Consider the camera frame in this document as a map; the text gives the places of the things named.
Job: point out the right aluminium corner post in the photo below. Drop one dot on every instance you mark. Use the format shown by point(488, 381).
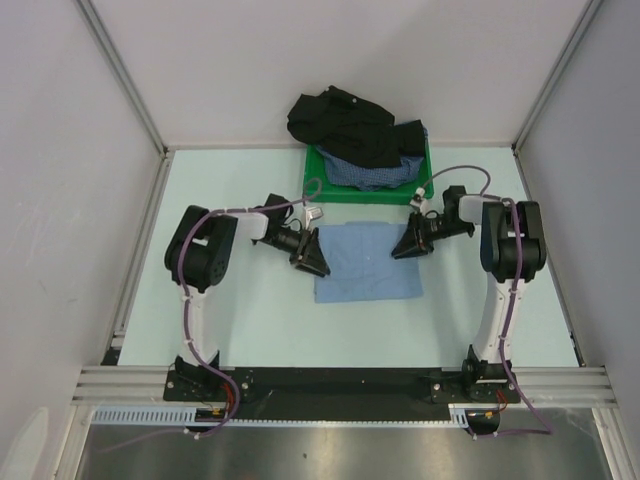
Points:
point(568, 51)

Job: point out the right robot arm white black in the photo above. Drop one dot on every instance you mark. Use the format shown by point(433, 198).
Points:
point(512, 251)

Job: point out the black long sleeve shirt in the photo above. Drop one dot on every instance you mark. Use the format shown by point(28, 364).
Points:
point(313, 117)

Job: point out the light blue long sleeve shirt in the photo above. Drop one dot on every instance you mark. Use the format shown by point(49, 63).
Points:
point(361, 266)

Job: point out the aluminium corner post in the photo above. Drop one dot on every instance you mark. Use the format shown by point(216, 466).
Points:
point(115, 62)
point(568, 51)

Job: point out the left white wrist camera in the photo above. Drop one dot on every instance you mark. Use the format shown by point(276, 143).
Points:
point(309, 215)

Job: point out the left aluminium corner post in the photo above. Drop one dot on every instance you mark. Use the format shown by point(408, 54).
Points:
point(115, 62)

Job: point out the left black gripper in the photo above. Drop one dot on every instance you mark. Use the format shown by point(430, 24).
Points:
point(313, 260)

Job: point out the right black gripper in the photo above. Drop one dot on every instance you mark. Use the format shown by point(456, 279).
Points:
point(409, 244)

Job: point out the dark blue checked shirt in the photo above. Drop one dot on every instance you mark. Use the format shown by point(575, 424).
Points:
point(370, 155)

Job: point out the white slotted cable duct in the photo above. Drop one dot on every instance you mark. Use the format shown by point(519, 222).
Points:
point(144, 415)

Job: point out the aluminium frame rail front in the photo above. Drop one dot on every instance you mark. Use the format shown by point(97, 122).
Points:
point(567, 387)

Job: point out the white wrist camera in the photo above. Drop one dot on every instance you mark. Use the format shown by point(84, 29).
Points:
point(309, 215)
point(419, 202)

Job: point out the green plastic bin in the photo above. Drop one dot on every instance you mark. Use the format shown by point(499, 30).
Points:
point(320, 185)

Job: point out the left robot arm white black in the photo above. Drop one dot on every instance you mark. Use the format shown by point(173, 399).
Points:
point(199, 253)

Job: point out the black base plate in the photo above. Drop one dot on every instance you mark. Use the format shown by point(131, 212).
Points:
point(335, 394)

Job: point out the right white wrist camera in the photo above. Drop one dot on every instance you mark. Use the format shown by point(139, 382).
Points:
point(419, 202)

